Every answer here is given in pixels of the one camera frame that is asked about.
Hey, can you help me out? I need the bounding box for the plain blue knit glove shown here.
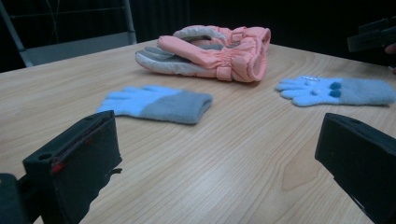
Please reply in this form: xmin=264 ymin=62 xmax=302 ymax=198
xmin=96 ymin=84 xmax=214 ymax=125

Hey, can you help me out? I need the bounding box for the pink ski glove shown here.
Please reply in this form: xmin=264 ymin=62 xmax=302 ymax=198
xmin=172 ymin=24 xmax=272 ymax=52
xmin=134 ymin=35 xmax=269 ymax=84

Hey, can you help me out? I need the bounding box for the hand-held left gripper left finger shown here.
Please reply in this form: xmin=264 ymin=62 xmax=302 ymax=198
xmin=22 ymin=109 xmax=123 ymax=224

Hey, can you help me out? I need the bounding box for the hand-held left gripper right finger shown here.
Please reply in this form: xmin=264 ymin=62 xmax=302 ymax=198
xmin=314 ymin=112 xmax=396 ymax=224

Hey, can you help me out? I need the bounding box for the blue knit glove with dots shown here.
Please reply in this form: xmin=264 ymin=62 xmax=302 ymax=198
xmin=275 ymin=75 xmax=396 ymax=107

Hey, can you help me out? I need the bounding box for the white metal desk frame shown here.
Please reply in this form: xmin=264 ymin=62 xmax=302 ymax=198
xmin=0 ymin=0 xmax=138 ymax=68

